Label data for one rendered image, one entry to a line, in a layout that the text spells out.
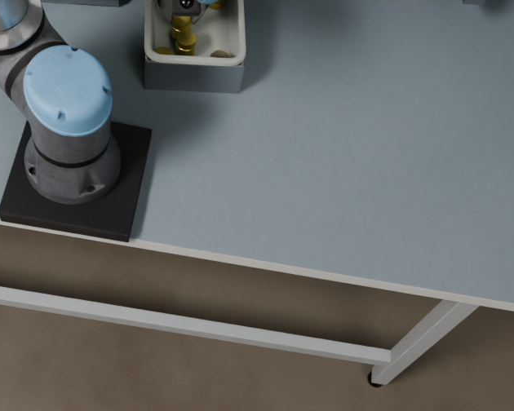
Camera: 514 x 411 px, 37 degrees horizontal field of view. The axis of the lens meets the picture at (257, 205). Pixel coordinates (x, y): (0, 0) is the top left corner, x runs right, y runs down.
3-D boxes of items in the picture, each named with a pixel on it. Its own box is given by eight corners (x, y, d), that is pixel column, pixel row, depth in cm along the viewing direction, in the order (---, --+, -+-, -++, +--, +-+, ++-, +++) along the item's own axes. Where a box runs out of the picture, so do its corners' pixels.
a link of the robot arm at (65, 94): (61, 178, 114) (56, 128, 102) (8, 115, 117) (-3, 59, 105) (127, 139, 119) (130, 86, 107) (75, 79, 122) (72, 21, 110)
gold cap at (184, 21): (190, 42, 142) (192, 26, 138) (170, 41, 141) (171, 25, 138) (189, 27, 144) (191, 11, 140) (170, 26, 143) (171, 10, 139)
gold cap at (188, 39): (194, 61, 140) (197, 46, 136) (175, 60, 140) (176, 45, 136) (194, 46, 142) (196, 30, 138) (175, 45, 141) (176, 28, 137)
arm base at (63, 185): (101, 216, 123) (101, 186, 114) (9, 187, 122) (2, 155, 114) (133, 140, 130) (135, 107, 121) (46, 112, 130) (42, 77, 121)
